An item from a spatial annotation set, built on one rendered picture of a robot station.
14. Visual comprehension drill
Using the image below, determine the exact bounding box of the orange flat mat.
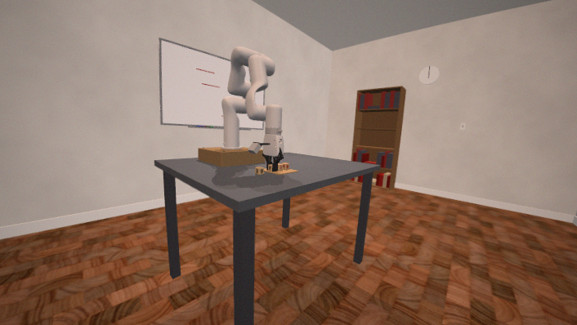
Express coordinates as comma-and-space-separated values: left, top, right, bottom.
264, 168, 297, 175

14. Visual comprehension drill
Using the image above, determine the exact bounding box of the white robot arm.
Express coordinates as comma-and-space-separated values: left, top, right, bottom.
221, 47, 283, 149

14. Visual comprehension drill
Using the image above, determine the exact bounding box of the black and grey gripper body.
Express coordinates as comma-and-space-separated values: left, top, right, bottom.
263, 134, 284, 157

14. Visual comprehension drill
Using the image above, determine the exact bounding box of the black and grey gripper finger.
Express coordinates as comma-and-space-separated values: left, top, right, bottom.
262, 154, 272, 170
272, 148, 284, 171

